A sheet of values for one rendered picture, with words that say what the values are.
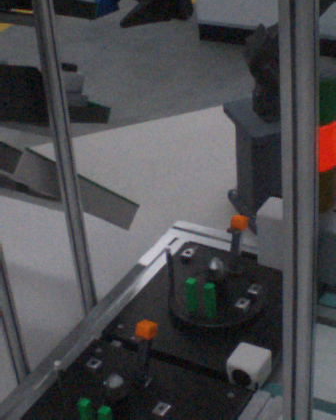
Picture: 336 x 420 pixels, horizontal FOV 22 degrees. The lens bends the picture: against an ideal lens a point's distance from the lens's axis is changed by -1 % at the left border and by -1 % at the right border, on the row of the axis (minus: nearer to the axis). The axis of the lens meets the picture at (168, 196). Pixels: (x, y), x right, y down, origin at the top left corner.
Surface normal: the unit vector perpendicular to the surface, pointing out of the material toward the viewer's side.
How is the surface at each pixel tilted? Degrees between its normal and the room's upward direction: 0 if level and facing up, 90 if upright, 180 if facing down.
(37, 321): 0
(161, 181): 0
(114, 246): 0
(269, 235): 90
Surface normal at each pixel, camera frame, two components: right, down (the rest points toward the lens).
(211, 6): -0.46, 0.50
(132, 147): -0.08, -0.84
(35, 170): 0.77, 0.29
